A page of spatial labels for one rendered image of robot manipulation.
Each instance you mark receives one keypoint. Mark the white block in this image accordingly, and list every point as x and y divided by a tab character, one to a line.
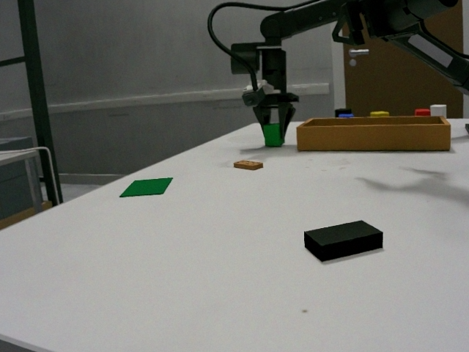
438	110

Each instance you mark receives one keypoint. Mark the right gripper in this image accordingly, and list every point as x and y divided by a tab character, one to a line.
275	99

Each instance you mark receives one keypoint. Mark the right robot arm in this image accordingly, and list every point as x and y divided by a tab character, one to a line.
281	25

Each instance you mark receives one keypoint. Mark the red block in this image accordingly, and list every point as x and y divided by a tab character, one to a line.
422	112

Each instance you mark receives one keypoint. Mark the wooden tray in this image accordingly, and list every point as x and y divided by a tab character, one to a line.
375	133

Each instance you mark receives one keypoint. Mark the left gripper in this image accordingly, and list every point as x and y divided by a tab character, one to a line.
387	18

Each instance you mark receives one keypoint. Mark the yellow block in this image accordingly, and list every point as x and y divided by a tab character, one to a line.
379	114

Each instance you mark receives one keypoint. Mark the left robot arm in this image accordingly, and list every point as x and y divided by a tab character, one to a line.
427	8

